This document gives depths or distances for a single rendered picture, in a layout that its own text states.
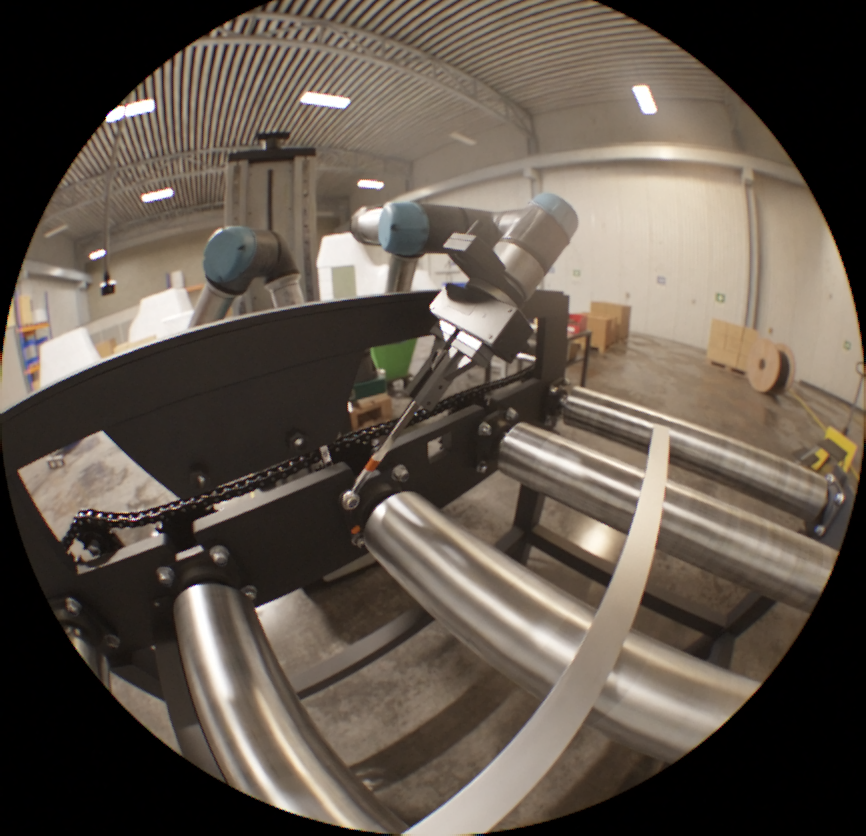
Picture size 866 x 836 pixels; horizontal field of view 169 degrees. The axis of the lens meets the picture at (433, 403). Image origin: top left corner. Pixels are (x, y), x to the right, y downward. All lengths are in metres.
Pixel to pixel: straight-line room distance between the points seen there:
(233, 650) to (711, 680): 0.45
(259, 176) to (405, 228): 0.95
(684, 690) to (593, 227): 10.87
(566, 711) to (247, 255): 0.76
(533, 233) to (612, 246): 10.24
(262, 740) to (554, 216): 0.60
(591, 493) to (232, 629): 0.52
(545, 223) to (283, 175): 1.06
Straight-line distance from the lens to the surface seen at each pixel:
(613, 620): 0.32
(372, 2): 8.92
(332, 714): 1.24
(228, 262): 0.64
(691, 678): 0.35
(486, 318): 0.33
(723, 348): 7.48
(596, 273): 10.66
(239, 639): 0.35
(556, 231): 0.39
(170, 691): 0.55
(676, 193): 10.75
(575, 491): 0.51
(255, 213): 1.22
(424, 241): 0.40
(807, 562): 0.61
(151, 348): 0.33
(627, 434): 0.76
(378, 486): 0.44
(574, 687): 0.28
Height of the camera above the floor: 1.18
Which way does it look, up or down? 24 degrees down
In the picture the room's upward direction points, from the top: 2 degrees counter-clockwise
